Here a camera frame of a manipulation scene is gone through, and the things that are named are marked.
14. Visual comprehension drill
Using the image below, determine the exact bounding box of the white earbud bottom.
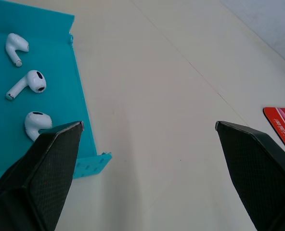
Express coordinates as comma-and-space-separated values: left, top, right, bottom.
24, 111, 53, 142

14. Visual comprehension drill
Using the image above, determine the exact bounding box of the teal plastic tray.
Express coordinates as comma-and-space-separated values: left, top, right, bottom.
0, 0, 113, 180

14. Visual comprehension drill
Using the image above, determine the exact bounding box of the red printed card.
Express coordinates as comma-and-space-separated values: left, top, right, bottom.
263, 107, 285, 161

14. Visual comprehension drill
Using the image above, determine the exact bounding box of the white earbud top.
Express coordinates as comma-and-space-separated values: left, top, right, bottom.
5, 33, 30, 67

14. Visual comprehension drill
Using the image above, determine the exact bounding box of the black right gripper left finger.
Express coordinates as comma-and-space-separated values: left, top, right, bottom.
0, 121, 85, 231

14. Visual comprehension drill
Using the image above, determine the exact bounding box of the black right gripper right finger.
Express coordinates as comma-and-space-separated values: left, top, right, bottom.
215, 120, 285, 231

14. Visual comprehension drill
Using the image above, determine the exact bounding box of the white earbud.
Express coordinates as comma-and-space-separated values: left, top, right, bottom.
5, 33, 30, 67
5, 70, 47, 101
24, 111, 53, 142

